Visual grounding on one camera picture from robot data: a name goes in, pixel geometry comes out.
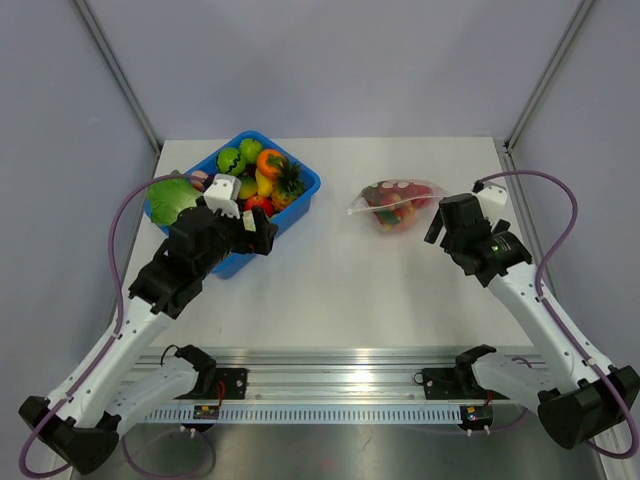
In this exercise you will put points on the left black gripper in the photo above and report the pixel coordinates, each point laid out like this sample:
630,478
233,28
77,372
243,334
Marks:
261,242

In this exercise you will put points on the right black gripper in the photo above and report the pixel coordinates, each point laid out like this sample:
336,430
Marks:
435,227

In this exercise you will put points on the clear dotted zip bag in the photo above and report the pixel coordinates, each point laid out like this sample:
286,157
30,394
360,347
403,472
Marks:
358,206

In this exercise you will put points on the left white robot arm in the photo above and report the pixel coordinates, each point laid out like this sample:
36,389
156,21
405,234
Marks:
84,419

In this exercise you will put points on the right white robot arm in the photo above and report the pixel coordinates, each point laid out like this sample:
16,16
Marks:
582,393

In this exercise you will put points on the red apple toy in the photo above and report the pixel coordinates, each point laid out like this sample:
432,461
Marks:
262,202

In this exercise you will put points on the yellow banana toy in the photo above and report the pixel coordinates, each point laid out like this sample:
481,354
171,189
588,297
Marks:
264,185

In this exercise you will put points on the pineapple toy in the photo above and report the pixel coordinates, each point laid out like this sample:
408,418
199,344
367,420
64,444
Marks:
288,186

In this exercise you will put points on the orange persimmon toy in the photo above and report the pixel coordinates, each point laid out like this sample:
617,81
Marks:
269,162

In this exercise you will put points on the green apple toy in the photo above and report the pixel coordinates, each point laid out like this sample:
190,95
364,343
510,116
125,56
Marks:
230,162

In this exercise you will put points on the green bumpy fruit toy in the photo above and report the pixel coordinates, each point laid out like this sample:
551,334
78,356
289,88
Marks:
250,149

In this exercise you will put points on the green lettuce toy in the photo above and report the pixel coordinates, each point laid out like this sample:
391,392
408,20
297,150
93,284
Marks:
168,198

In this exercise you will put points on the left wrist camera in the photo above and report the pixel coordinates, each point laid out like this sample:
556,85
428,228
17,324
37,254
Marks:
222,194

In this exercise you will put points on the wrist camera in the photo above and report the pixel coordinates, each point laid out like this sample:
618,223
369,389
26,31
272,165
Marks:
222,194
492,198

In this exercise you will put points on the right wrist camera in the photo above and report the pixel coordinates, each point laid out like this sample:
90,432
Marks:
492,198

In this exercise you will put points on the aluminium rail frame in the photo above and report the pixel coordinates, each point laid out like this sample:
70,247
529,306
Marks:
326,375

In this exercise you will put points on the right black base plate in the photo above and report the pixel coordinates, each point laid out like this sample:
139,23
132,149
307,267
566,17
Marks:
450,383

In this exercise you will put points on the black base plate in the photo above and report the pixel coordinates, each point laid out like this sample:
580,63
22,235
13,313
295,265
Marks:
450,383
230,383

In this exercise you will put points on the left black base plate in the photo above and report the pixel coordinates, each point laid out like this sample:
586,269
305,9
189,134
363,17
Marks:
230,383

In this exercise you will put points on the slotted white cable duct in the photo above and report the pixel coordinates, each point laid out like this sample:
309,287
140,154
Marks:
398,414

